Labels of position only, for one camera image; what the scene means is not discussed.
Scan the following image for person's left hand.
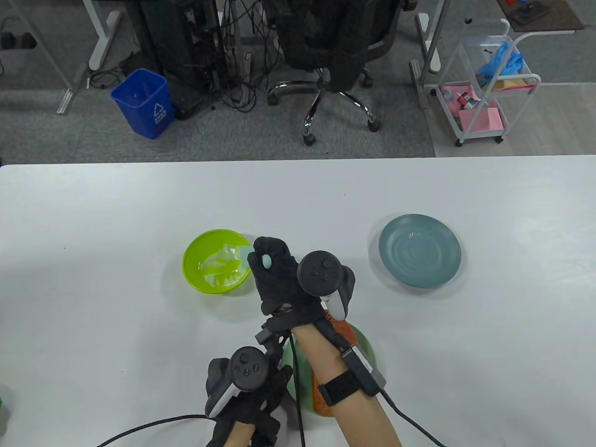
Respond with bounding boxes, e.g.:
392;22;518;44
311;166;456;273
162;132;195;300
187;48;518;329
205;347;294;447

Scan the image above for person's right hand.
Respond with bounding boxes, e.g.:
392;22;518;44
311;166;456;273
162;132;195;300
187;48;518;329
247;237;336;329

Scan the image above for light teal dessert spatula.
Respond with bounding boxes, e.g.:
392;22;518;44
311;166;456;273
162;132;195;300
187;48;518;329
238;245;274;271

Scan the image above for white salad dressing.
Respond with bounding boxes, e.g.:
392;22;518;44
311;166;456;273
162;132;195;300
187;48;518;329
199;243;246;286

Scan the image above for orange-brown bread slice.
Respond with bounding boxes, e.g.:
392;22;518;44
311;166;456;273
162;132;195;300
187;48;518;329
311;311;357;416

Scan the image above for light green plate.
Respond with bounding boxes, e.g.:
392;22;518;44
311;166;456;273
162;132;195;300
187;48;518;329
284;324;377;416

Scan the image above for person's right forearm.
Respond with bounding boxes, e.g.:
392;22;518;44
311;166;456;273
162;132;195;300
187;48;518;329
293;324;402;447

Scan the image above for person's left forearm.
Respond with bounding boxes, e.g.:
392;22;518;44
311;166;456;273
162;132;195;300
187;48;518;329
223;421;254;447

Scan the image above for black left hand controller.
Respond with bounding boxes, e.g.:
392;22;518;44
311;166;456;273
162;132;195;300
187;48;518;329
205;347;269;417

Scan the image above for black hand controller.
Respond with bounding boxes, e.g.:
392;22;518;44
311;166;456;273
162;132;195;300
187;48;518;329
205;347;269;417
297;251;357;321

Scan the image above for black right hand controller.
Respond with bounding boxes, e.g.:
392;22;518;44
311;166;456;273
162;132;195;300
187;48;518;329
297;251;357;321

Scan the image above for black armband with box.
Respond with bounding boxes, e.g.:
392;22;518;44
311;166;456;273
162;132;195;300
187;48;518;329
317;345;388;406

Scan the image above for lime green plastic bowl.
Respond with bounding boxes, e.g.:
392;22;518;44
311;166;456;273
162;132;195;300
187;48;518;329
182;229;255;294

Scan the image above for blue-grey plate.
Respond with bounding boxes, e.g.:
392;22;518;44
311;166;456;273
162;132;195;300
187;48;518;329
378;214;462;288

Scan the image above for blue trash bin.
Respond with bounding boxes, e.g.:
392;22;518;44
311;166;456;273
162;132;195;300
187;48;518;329
110;68;175;139

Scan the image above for black office chair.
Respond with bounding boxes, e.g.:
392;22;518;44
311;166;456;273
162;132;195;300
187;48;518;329
268;0;417;146

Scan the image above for pink box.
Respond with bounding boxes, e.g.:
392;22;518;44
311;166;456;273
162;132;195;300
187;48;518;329
459;107;504;133

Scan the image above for black computer tower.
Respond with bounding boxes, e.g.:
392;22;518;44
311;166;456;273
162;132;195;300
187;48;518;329
126;0;219;121

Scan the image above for white desk leg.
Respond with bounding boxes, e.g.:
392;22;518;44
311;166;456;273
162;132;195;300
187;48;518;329
416;0;443;74
88;0;122;71

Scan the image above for white rolling cart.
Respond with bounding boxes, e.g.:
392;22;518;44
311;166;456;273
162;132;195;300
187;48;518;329
435;19;542;147

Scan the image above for blue plastic bag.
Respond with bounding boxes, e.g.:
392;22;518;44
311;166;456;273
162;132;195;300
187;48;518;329
478;41;525;87

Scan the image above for black power strip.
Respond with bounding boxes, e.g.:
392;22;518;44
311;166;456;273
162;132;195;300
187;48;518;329
0;30;38;49

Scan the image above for black device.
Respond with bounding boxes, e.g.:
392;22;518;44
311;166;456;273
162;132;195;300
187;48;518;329
508;3;549;25

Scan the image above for brown side table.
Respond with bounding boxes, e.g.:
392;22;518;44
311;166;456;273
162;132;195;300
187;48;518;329
494;0;585;33

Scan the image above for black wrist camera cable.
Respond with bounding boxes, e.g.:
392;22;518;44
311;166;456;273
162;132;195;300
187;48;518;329
288;332;309;447

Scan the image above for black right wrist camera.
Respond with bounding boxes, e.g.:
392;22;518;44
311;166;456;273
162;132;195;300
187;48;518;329
255;319;294;347

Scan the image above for black left glove cable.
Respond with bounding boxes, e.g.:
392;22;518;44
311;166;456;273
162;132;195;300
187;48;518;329
95;414;217;447

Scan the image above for bundle of black cables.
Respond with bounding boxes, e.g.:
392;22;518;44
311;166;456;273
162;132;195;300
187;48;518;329
205;0;284;113

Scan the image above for aluminium frame leg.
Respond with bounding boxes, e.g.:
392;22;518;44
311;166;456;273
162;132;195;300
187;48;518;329
14;0;89;115

